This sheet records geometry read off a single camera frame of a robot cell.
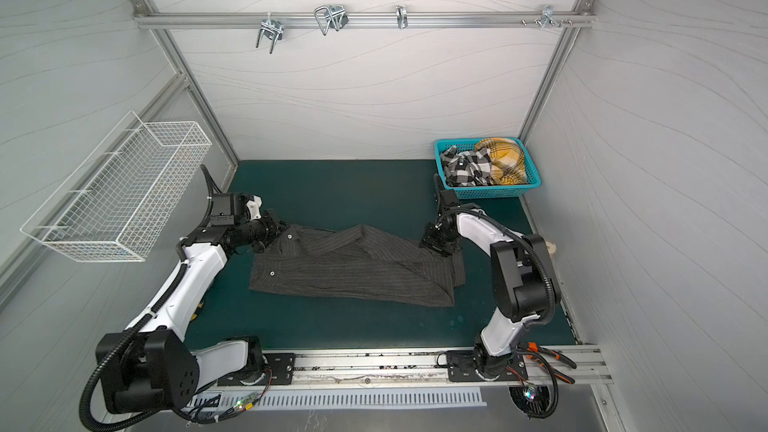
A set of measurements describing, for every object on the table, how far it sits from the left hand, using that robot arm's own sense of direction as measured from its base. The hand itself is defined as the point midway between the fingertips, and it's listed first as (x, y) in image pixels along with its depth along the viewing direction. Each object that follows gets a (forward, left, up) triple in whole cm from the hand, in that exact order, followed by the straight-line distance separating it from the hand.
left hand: (294, 218), depth 83 cm
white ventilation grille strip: (-40, -19, -17) cm, 47 cm away
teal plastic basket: (+20, -53, -11) cm, 58 cm away
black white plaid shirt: (+28, -54, -7) cm, 61 cm away
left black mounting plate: (-34, -1, -16) cm, 37 cm away
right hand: (+1, -40, -13) cm, 42 cm away
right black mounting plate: (-32, -46, -16) cm, 59 cm away
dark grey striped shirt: (-5, -18, -15) cm, 24 cm away
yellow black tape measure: (-31, +4, +19) cm, 36 cm away
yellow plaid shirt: (+31, -69, -6) cm, 76 cm away
